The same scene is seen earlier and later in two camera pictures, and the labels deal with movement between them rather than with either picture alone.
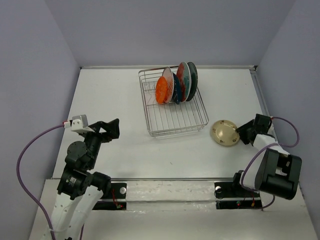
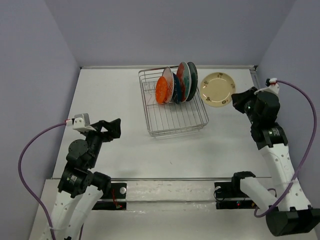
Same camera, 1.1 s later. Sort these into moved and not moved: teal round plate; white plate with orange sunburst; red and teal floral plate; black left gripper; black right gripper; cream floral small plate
Moved: black right gripper; cream floral small plate
Not moved: black left gripper; white plate with orange sunburst; red and teal floral plate; teal round plate
